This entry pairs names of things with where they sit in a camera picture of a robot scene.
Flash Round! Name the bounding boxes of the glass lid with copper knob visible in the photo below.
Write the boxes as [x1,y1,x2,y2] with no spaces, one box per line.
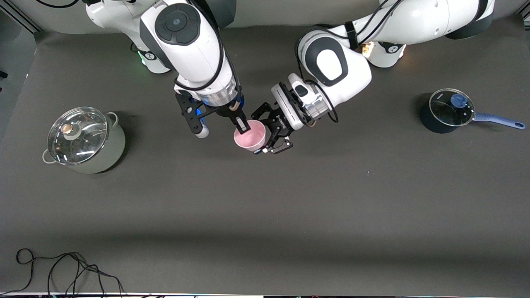
[47,106,109,165]

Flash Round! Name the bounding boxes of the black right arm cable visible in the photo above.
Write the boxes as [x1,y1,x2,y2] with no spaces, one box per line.
[173,0,243,113]

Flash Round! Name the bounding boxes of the pink plastic cup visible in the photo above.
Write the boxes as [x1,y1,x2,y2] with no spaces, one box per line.
[234,120,267,152]

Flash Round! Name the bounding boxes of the pale green stock pot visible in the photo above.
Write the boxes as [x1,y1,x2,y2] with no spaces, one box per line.
[42,111,126,174]

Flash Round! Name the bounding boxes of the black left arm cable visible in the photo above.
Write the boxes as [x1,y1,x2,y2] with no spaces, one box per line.
[296,0,405,123]

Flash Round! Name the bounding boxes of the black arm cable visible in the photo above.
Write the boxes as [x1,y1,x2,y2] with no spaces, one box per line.
[296,0,405,123]
[173,0,243,113]

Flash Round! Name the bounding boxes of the loose black cable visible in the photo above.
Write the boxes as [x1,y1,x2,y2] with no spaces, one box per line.
[0,248,125,297]

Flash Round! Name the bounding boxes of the glass lid with blue knob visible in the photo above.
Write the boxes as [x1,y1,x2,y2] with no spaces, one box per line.
[429,88,475,127]

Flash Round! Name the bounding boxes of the dark blue saucepan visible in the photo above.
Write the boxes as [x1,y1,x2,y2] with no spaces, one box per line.
[420,88,526,134]

